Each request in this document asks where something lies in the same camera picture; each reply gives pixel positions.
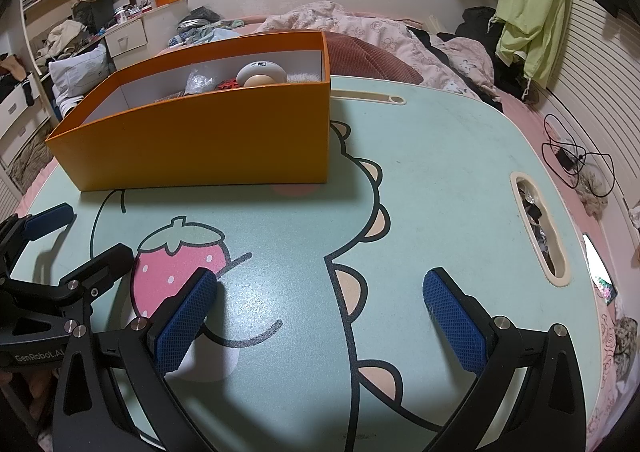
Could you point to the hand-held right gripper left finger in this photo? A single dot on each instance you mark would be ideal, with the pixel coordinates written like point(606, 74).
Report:
point(185, 317)

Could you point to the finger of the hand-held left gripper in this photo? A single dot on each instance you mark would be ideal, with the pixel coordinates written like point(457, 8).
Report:
point(102, 264)
point(45, 224)

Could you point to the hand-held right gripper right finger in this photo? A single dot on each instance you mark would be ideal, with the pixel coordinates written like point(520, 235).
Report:
point(455, 327)

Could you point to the orange cardboard box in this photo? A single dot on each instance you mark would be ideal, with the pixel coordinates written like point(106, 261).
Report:
point(200, 147)

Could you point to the cartoon printed desktop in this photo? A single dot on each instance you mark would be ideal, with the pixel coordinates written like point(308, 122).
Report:
point(450, 157)

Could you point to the person's left hand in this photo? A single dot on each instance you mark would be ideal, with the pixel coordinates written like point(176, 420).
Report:
point(32, 384)

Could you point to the white drawer unit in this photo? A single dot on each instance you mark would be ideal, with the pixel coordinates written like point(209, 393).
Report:
point(15, 107)

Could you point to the crumpled foil wrappers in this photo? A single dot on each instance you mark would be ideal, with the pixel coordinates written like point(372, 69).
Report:
point(537, 227)

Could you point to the smartphone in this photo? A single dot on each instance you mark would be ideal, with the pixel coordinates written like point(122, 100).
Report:
point(597, 267)

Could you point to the pale blue pillow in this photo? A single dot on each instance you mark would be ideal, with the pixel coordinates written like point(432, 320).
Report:
point(75, 72)

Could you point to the beige clothes pile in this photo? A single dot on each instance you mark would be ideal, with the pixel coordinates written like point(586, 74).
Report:
point(62, 35)

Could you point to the beige fluffy cloth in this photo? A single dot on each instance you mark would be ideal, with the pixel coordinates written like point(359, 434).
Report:
point(592, 192)

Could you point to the white bedside cabinet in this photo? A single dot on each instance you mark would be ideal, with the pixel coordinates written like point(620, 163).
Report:
point(127, 37)

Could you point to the crinkled silver plastic bag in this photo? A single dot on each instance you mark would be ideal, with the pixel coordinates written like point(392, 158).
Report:
point(200, 82)

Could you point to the red ornament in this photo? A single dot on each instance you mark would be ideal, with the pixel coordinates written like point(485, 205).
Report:
point(228, 85)

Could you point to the black bag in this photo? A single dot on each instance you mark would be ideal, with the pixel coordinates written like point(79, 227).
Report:
point(97, 10)

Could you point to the blue grey clothes pile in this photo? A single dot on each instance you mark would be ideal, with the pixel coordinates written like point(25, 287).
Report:
point(200, 32)

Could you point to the maroon pillow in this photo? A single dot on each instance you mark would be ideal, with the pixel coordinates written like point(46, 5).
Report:
point(365, 57)

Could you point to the white slatted door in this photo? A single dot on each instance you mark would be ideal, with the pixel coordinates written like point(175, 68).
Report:
point(600, 82)

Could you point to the black clothes pile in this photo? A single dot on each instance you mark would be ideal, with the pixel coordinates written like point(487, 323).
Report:
point(475, 22)

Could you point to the pink floral quilt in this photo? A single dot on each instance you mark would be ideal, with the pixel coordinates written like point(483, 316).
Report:
point(350, 22)

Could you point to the green hanging garment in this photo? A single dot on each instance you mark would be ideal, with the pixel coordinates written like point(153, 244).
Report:
point(535, 7)

